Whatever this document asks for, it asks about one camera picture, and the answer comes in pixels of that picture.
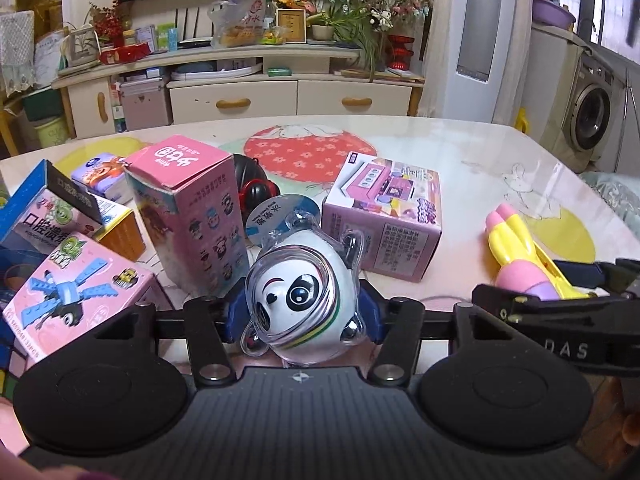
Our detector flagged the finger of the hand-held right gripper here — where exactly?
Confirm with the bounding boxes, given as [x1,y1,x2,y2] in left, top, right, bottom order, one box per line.
[552,258,640,292]
[471,284,640,323]

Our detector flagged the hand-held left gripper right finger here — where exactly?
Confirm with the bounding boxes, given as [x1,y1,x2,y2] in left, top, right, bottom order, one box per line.
[356,282,521,383]

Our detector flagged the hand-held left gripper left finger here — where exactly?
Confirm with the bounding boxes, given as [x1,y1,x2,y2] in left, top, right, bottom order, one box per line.
[92,287,251,388]

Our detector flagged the yellow pink toy rocket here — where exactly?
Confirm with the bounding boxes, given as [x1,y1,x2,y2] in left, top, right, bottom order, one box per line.
[484,205,591,302]

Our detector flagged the panda toy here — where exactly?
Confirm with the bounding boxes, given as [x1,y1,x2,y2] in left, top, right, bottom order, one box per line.
[244,192,372,365]

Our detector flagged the black-haired doll with red headphones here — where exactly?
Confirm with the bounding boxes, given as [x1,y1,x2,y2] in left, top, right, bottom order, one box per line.
[232,154,282,218]

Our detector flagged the pale green patterned cushion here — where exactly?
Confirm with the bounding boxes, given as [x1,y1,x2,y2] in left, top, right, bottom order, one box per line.
[580,170,640,241]

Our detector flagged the pink purple brick toy box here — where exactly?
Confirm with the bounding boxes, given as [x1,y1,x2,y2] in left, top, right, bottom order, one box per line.
[321,152,443,282]

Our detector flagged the tall pink cartoon box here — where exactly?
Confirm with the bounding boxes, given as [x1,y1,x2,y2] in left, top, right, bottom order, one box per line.
[124,133,251,298]

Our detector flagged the orange yellow small box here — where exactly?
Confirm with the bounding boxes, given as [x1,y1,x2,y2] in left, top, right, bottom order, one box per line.
[92,195,147,262]

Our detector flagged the pink dragonfly brick toy box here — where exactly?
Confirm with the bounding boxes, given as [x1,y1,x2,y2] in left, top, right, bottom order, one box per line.
[15,232,168,361]

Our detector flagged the grey washing machine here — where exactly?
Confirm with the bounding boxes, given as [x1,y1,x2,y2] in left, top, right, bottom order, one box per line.
[565,42,628,173]

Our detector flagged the small purple cartoon tin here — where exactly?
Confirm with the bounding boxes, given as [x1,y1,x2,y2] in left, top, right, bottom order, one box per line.
[71,152,132,201]

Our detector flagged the cream television cabinet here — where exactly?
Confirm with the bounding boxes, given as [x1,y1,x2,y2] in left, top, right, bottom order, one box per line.
[52,42,426,138]

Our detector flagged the pink storage case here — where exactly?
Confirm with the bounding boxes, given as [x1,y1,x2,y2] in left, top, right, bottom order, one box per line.
[120,80,173,133]

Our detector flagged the blue medicine box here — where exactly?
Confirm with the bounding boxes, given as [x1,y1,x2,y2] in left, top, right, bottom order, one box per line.
[0,159,103,261]

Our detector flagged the white standing air conditioner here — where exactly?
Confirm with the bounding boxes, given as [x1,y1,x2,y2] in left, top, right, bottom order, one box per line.
[425,0,533,133]

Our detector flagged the white oval tray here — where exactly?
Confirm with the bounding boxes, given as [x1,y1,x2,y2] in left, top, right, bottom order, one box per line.
[171,62,263,81]

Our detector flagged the green waste bin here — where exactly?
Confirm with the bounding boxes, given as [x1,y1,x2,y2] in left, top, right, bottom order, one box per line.
[34,115,71,148]

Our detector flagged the red stacked vase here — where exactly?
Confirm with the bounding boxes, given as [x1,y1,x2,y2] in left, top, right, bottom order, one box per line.
[387,35,416,72]

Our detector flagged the purple plastic basin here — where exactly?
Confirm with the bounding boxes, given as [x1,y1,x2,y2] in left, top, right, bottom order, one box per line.
[531,0,576,31]

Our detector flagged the potted green spider plant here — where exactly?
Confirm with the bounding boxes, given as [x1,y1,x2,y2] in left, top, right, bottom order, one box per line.
[306,7,381,81]

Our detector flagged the flat red box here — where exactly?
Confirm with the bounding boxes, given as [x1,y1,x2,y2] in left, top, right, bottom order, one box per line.
[100,42,151,65]

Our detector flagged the green white carton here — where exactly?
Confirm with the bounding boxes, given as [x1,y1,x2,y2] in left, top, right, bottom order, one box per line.
[157,24,179,52]

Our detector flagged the white blue carton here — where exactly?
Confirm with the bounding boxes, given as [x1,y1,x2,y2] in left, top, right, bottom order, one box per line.
[135,25,158,53]

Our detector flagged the clear plastic bag of snacks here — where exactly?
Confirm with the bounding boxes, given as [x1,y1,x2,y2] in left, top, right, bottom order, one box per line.
[207,0,268,50]

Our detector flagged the white pot with plant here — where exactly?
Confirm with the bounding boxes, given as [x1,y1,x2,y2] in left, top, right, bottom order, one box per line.
[62,25,103,68]

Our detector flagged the orange artificial flowers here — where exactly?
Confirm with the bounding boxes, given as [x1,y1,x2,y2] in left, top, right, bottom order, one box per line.
[277,0,321,16]

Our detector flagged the red berry branch decoration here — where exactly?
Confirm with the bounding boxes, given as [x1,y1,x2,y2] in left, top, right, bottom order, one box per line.
[90,2,126,48]

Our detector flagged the white paper bag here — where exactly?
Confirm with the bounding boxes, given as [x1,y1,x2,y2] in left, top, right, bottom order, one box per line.
[34,30,68,73]

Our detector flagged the wooden chair with lace cover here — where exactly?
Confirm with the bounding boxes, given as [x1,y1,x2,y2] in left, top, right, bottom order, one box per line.
[0,10,36,96]

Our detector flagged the small wooden picture frame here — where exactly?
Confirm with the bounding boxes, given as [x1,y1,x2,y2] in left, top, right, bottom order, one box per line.
[275,7,307,45]

